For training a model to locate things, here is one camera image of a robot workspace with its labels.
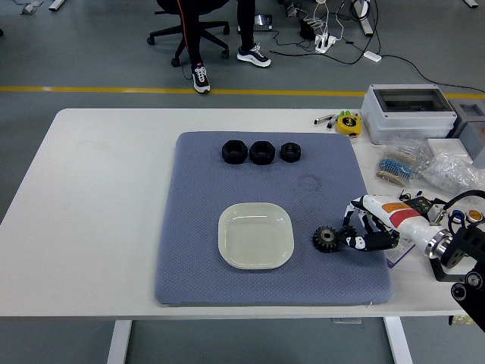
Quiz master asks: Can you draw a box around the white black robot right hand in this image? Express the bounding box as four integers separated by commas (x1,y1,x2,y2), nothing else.
338,193,441,253

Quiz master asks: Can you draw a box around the large black gear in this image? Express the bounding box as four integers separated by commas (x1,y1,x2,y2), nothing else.
311,225,343,255

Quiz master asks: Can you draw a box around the small black hex nut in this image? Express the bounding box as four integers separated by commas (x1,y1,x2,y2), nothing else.
280,142,303,164

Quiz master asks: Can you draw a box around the large black hex nut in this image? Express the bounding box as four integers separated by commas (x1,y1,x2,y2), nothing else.
221,140,249,165
249,140,277,166

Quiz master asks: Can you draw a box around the black digital display module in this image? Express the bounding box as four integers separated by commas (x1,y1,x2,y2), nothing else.
397,190,437,215

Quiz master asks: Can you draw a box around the purple white barcode card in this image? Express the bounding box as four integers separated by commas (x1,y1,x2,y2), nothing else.
385,237,418,269

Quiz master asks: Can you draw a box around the bag of blue resistors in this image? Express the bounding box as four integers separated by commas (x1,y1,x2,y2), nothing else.
373,138,435,187

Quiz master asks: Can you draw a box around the clear bag of small parts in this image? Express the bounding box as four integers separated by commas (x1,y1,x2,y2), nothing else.
422,151,485,199

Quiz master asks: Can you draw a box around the yellow tape measure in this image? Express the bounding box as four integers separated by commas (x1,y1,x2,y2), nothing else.
336,115,363,137

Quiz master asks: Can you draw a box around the grey device with red button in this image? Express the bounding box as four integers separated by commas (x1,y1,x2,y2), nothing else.
449,101,485,168

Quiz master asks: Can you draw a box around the white table leg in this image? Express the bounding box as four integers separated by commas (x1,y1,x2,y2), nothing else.
382,316,414,364
105,320,133,364

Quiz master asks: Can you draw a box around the white square plate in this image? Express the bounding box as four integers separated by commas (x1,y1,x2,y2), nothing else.
217,202,296,271

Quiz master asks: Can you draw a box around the white power strip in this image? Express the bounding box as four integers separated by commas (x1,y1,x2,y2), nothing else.
314,33,338,54

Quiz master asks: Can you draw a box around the white desk leg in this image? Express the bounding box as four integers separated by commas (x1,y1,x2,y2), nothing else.
350,0,376,38

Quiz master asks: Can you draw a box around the blue-grey quilted mat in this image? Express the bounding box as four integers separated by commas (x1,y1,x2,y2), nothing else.
154,130,394,307

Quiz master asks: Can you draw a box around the black power brick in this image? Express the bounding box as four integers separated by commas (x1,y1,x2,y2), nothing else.
299,18,316,39

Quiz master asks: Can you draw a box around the black desk phone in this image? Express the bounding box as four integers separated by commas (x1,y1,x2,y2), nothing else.
252,14,274,32

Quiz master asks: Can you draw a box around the black office chair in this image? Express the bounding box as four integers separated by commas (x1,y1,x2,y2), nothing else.
146,0,231,68

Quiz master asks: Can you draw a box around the person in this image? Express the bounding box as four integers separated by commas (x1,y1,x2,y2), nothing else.
176,0,273,95

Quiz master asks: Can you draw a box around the grey electrical enclosure box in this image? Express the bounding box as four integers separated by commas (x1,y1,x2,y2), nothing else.
359,83,458,146

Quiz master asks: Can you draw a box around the grey metal bracket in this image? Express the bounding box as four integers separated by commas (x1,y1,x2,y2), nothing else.
19,0,45,15

